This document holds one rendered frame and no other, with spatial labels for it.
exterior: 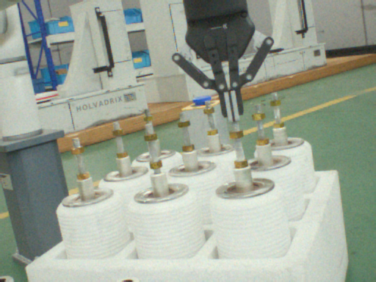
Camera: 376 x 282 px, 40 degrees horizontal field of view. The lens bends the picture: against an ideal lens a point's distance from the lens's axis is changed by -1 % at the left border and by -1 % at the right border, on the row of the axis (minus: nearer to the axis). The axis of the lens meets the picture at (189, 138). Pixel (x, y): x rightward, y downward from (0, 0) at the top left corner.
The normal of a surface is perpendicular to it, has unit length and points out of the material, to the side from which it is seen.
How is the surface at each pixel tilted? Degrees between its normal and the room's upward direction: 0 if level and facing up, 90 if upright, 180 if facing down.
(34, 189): 90
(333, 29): 90
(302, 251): 0
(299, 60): 90
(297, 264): 0
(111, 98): 90
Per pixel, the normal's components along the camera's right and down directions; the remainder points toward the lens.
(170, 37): -0.76, 0.25
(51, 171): 0.63, 0.03
